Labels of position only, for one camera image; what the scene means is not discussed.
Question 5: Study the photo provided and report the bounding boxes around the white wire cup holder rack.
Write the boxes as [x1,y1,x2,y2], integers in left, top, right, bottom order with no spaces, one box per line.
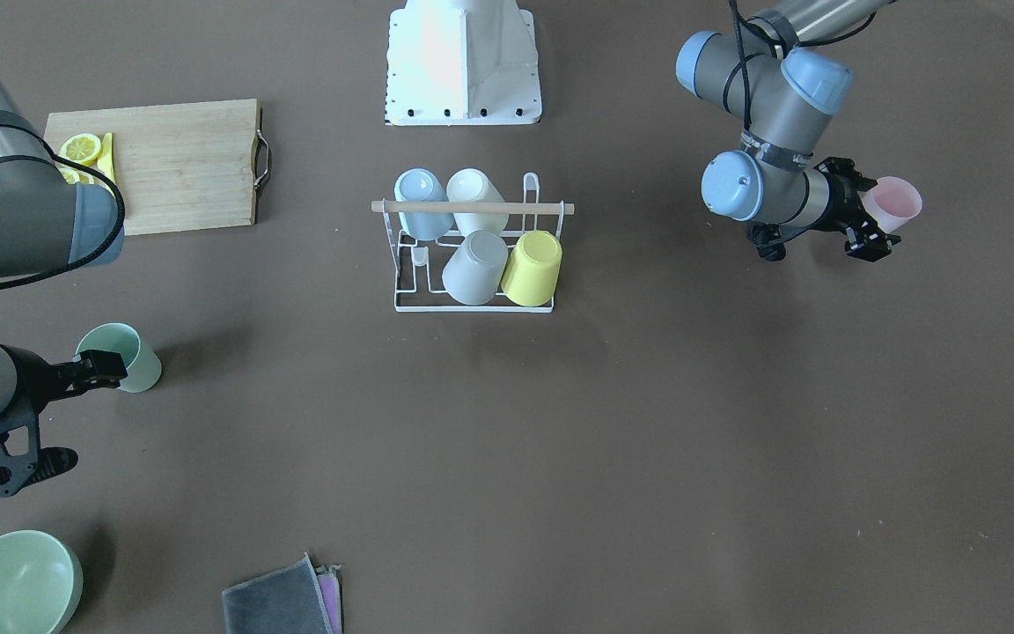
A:
[371,168,575,313]

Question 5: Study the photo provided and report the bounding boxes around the green cup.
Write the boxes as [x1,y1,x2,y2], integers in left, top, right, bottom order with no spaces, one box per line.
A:
[76,322,164,394]

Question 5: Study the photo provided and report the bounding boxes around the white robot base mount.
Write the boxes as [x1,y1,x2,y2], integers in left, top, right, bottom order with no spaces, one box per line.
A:
[384,1,544,126]

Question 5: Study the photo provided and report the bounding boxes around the grey folded cloth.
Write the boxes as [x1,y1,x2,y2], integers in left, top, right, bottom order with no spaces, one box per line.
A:
[222,555,343,633]

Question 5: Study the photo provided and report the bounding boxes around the light blue cup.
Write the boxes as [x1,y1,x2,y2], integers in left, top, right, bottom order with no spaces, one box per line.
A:
[393,168,455,242]

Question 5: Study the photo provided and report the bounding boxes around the pink cup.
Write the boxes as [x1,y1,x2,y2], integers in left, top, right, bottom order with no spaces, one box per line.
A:
[860,177,924,234]

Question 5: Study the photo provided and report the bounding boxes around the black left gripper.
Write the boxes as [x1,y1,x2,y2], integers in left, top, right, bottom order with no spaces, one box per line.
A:
[749,157,902,263]

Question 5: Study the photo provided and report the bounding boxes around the wooden cutting board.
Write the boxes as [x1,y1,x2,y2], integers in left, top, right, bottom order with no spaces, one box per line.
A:
[44,98,269,236]

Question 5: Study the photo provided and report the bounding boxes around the lemon slice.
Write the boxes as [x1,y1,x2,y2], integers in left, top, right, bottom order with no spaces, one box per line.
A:
[59,166,96,185]
[57,133,102,167]

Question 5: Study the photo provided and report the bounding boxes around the green bowl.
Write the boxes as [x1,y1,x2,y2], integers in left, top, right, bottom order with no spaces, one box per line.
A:
[0,530,84,633]

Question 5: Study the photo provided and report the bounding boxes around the yellow cup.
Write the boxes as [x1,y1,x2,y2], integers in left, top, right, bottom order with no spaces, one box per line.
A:
[502,232,562,306]

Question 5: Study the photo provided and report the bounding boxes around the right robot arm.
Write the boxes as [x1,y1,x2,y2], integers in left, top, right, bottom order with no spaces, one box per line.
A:
[0,83,128,498]

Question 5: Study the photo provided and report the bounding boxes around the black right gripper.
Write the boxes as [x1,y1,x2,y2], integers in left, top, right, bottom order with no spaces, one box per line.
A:
[0,344,128,498]

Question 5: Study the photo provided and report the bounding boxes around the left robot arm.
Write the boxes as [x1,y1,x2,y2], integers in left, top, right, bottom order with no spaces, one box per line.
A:
[675,1,899,262]

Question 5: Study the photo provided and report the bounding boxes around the grey cup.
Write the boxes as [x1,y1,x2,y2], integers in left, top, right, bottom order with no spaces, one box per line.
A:
[442,232,508,306]

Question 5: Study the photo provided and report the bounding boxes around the cream white cup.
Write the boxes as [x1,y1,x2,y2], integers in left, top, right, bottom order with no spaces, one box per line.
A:
[446,168,510,237]

